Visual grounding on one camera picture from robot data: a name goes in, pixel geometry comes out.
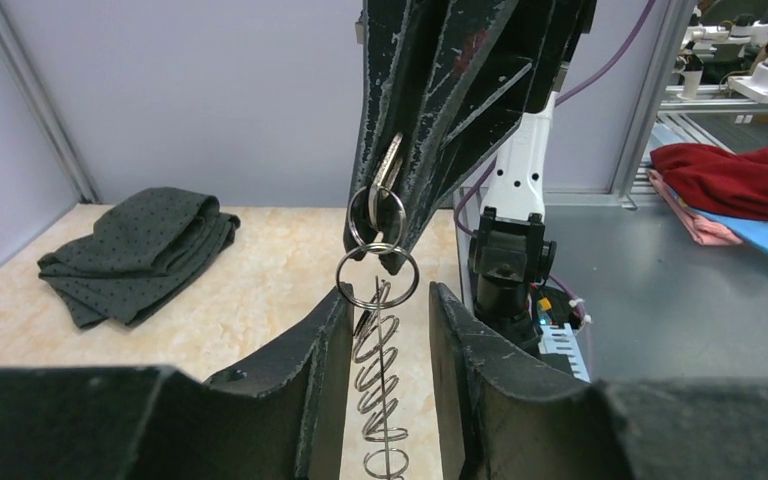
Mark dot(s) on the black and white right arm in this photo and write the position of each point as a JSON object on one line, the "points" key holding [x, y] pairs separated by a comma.
{"points": [[509, 255]]}

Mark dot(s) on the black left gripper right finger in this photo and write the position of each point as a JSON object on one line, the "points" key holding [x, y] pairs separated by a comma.
{"points": [[504, 414]]}

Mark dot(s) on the aluminium frame rail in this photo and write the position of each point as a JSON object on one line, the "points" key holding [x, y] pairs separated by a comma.
{"points": [[259, 102]]}

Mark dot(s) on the folded dark grey cloth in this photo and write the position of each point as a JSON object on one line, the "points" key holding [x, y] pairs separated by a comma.
{"points": [[140, 255]]}

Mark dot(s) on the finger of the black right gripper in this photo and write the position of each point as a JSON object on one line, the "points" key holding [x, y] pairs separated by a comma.
{"points": [[495, 62], [399, 40]]}

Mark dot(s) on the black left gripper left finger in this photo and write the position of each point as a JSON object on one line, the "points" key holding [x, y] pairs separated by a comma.
{"points": [[279, 413]]}

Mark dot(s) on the red cloth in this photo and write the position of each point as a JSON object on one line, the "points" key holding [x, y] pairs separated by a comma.
{"points": [[715, 180]]}

